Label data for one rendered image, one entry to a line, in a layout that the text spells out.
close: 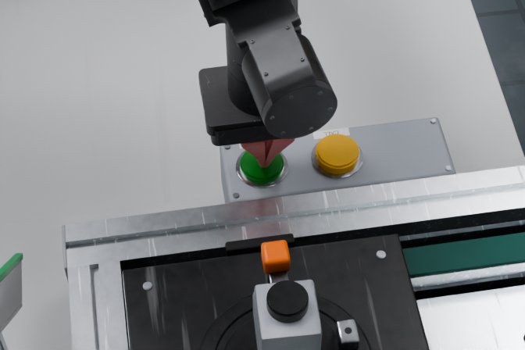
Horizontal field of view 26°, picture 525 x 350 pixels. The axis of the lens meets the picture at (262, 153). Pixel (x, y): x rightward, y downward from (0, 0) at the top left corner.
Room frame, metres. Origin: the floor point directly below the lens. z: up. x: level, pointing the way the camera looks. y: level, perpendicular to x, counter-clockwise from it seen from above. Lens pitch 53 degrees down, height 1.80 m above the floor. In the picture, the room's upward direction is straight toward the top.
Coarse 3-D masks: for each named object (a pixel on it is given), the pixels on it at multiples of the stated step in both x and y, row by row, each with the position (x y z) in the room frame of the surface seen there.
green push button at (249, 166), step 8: (248, 152) 0.63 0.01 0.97; (248, 160) 0.62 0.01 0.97; (256, 160) 0.62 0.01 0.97; (280, 160) 0.62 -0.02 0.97; (248, 168) 0.61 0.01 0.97; (256, 168) 0.61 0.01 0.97; (264, 168) 0.61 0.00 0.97; (272, 168) 0.61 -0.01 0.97; (280, 168) 0.61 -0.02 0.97; (248, 176) 0.60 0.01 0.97; (256, 176) 0.60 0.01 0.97; (264, 176) 0.60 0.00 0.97; (272, 176) 0.60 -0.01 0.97
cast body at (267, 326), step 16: (256, 288) 0.42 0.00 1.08; (272, 288) 0.41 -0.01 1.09; (288, 288) 0.41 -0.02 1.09; (304, 288) 0.41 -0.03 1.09; (256, 304) 0.41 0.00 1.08; (272, 304) 0.40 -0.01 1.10; (288, 304) 0.40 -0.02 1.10; (304, 304) 0.40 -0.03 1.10; (256, 320) 0.40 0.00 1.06; (272, 320) 0.39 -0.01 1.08; (288, 320) 0.39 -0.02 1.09; (304, 320) 0.39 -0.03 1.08; (256, 336) 0.40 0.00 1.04; (272, 336) 0.38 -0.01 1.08; (288, 336) 0.38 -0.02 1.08; (304, 336) 0.38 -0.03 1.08; (320, 336) 0.38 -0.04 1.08
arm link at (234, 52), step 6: (294, 0) 0.62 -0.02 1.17; (228, 30) 0.61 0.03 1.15; (300, 30) 0.59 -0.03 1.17; (228, 36) 0.61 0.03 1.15; (228, 42) 0.61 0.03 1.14; (234, 42) 0.60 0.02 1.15; (228, 48) 0.61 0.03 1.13; (234, 48) 0.60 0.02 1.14; (246, 48) 0.59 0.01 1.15; (234, 54) 0.60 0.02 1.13; (240, 54) 0.60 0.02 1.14; (234, 60) 0.60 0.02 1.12; (240, 60) 0.60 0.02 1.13
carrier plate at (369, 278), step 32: (224, 256) 0.52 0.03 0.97; (256, 256) 0.52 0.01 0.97; (320, 256) 0.52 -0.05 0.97; (352, 256) 0.52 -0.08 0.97; (384, 256) 0.51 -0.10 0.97; (128, 288) 0.48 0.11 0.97; (160, 288) 0.48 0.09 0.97; (192, 288) 0.48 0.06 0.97; (224, 288) 0.48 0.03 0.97; (320, 288) 0.48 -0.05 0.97; (352, 288) 0.48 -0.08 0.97; (384, 288) 0.48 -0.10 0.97; (128, 320) 0.45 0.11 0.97; (160, 320) 0.45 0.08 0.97; (192, 320) 0.45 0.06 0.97; (384, 320) 0.45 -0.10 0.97; (416, 320) 0.45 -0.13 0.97
